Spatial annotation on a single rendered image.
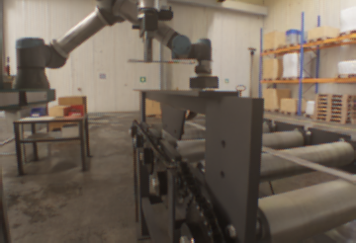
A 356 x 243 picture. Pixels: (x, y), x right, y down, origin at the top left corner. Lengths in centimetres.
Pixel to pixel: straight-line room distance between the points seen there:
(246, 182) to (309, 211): 24
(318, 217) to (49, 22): 1162
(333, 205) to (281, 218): 17
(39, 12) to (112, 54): 379
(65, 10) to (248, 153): 1156
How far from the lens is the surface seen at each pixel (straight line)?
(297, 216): 56
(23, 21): 1202
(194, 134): 132
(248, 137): 35
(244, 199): 39
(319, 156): 107
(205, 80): 96
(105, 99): 1097
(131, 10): 93
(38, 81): 107
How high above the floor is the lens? 117
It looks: 6 degrees down
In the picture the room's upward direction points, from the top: straight up
